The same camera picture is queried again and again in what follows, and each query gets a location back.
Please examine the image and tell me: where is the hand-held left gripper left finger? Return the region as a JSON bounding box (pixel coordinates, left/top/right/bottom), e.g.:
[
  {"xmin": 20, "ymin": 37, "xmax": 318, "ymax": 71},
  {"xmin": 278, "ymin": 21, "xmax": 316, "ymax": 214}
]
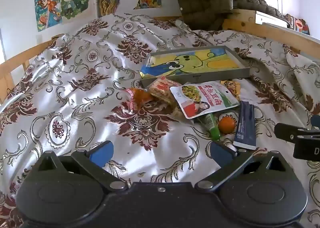
[{"xmin": 37, "ymin": 140, "xmax": 129, "ymax": 191}]

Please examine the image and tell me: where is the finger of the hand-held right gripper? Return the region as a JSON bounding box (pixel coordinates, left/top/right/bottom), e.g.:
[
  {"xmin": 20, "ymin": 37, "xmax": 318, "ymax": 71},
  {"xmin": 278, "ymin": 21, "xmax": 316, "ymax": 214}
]
[{"xmin": 274, "ymin": 123, "xmax": 320, "ymax": 142}]

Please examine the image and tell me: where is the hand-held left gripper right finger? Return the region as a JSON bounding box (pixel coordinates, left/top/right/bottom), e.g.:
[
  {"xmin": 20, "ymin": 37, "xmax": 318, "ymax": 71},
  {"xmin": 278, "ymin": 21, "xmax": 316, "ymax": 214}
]
[{"xmin": 195, "ymin": 140, "xmax": 287, "ymax": 191}]

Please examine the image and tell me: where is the green tube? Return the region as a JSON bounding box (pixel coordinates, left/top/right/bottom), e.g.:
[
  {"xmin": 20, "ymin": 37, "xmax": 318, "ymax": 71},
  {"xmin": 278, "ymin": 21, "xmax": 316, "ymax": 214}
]
[{"xmin": 197, "ymin": 113, "xmax": 222, "ymax": 141}]

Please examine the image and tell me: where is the small orange fruit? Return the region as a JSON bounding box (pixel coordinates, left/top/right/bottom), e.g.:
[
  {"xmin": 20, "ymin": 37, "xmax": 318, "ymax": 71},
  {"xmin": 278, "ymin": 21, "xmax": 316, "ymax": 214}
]
[{"xmin": 219, "ymin": 116, "xmax": 237, "ymax": 134}]

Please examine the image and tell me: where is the white green snack pouch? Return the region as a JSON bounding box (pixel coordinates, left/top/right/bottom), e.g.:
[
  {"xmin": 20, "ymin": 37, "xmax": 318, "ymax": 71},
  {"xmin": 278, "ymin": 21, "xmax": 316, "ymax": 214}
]
[{"xmin": 170, "ymin": 81, "xmax": 240, "ymax": 120}]

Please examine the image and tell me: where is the orange snack packet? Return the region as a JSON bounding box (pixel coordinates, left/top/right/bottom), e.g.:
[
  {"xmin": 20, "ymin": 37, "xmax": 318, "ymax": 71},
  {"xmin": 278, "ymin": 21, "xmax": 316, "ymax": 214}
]
[{"xmin": 122, "ymin": 88, "xmax": 154, "ymax": 116}]

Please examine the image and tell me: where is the yellow snack packet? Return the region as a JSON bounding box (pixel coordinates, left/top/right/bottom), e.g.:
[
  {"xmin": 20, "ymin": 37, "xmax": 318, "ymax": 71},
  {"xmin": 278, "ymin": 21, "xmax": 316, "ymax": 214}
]
[{"xmin": 220, "ymin": 80, "xmax": 242, "ymax": 101}]

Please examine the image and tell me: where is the grey tray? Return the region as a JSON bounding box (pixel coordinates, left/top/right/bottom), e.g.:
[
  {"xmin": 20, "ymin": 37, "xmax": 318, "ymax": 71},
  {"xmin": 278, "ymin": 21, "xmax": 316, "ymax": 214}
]
[{"xmin": 140, "ymin": 45, "xmax": 252, "ymax": 88}]

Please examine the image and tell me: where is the clear cracker packet red label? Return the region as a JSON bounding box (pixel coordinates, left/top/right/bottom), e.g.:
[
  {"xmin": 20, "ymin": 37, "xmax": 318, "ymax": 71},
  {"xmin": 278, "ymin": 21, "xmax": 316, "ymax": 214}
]
[{"xmin": 147, "ymin": 76, "xmax": 183, "ymax": 111}]

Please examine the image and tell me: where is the floral printed blanket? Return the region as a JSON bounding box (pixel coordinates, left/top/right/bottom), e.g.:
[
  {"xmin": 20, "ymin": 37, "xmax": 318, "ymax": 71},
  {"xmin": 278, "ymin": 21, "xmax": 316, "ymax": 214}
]
[{"xmin": 0, "ymin": 13, "xmax": 320, "ymax": 228}]

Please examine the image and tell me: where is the brown printed bag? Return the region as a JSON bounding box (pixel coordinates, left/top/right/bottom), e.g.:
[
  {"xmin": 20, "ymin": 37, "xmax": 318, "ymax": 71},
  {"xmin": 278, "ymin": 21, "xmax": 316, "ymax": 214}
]
[{"xmin": 284, "ymin": 14, "xmax": 310, "ymax": 36}]

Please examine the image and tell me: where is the white box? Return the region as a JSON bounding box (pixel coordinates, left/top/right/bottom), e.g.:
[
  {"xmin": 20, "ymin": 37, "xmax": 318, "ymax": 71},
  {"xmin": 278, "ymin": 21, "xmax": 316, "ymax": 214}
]
[{"xmin": 255, "ymin": 10, "xmax": 294, "ymax": 28}]

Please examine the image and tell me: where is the wooden bed frame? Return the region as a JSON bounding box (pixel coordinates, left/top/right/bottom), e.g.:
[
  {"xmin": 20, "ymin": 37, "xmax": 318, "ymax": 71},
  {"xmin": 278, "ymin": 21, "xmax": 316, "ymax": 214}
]
[{"xmin": 0, "ymin": 9, "xmax": 320, "ymax": 103}]

